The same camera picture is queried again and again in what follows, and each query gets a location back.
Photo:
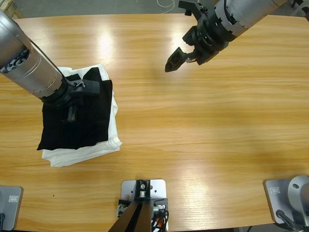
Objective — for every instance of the white mount block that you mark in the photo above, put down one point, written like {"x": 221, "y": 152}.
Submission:
{"x": 159, "y": 191}

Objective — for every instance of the white cloth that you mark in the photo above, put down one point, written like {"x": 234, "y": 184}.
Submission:
{"x": 72, "y": 157}

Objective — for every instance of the black Unitree polo shirt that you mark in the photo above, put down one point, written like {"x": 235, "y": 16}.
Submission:
{"x": 84, "y": 125}

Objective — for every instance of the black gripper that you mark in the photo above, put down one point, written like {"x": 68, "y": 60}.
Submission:
{"x": 212, "y": 36}
{"x": 62, "y": 97}

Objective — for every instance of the silver connector plug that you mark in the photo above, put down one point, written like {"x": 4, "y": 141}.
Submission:
{"x": 122, "y": 209}
{"x": 159, "y": 208}

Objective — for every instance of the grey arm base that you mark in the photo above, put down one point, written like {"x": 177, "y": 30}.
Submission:
{"x": 275, "y": 195}
{"x": 12, "y": 210}

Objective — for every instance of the wooden pallet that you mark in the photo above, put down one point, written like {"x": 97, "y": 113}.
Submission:
{"x": 12, "y": 9}

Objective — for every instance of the dark camera post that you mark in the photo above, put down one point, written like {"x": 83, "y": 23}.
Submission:
{"x": 130, "y": 222}

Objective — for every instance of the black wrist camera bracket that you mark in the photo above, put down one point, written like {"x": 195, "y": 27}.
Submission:
{"x": 193, "y": 7}
{"x": 89, "y": 87}

